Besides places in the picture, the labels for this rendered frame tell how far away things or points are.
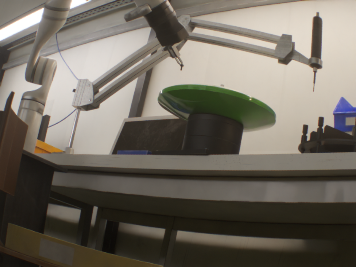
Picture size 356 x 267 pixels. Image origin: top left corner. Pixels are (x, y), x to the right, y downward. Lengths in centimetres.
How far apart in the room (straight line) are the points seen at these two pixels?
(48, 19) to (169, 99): 49
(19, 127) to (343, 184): 82
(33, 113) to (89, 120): 181
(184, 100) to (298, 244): 106
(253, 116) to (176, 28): 29
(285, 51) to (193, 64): 130
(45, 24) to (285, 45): 76
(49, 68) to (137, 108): 143
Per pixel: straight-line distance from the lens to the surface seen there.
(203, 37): 185
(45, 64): 175
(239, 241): 248
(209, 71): 290
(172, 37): 141
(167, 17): 140
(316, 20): 181
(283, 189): 130
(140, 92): 314
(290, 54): 181
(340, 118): 210
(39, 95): 173
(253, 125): 149
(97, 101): 194
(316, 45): 176
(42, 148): 239
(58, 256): 111
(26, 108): 172
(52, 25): 170
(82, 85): 197
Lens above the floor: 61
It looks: 14 degrees up
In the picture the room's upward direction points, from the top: 12 degrees clockwise
